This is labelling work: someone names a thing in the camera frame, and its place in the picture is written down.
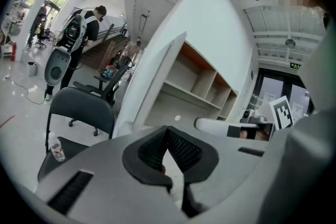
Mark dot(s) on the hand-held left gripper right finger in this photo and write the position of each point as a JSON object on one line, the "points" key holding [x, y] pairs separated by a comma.
{"points": [[231, 165]]}

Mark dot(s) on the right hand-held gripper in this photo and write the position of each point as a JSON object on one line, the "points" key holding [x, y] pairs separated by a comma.
{"points": [[282, 112]]}

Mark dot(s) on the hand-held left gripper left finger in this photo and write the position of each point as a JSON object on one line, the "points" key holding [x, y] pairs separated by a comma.
{"points": [[110, 178]]}

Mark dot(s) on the clear plastic bottle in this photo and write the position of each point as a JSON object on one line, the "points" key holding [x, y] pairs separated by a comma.
{"points": [[58, 150]]}

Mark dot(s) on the person's right hand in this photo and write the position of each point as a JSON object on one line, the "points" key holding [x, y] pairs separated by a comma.
{"points": [[262, 136]]}

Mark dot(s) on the grey shelf unit orange panels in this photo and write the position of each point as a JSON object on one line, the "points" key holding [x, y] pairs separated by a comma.
{"points": [[183, 102]]}

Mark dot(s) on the black glass door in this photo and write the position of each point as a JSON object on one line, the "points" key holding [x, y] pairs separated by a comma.
{"points": [[273, 91]]}

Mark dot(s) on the black folding chair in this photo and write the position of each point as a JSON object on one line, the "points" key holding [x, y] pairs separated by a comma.
{"points": [[78, 107]]}

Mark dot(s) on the black mesh office chair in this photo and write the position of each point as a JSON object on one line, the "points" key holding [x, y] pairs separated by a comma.
{"points": [[115, 81]]}

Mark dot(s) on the green exit sign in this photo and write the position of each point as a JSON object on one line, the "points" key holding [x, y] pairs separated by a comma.
{"points": [[295, 65]]}

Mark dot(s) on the colourful toy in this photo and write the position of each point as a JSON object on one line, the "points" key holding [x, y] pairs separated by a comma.
{"points": [[109, 72]]}

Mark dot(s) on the round ceiling device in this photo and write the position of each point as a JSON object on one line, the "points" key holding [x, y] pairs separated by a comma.
{"points": [[290, 43]]}

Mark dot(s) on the grey egg-shaped device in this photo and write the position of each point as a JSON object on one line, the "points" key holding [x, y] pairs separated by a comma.
{"points": [[56, 68]]}

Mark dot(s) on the white waste bin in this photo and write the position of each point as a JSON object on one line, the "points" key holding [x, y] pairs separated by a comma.
{"points": [[32, 69]]}

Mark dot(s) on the wooden staircase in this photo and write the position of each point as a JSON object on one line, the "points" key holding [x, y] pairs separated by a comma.
{"points": [[105, 44]]}

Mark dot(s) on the white backpack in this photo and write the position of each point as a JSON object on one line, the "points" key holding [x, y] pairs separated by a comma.
{"points": [[74, 29]]}

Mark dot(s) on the red fire extinguisher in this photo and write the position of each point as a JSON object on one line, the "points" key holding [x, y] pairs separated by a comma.
{"points": [[14, 52]]}

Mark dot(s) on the white metal storage rack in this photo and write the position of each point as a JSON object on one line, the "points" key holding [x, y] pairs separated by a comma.
{"points": [[15, 21]]}

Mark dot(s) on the grey fisheye camera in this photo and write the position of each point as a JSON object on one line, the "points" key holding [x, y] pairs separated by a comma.
{"points": [[248, 115]]}

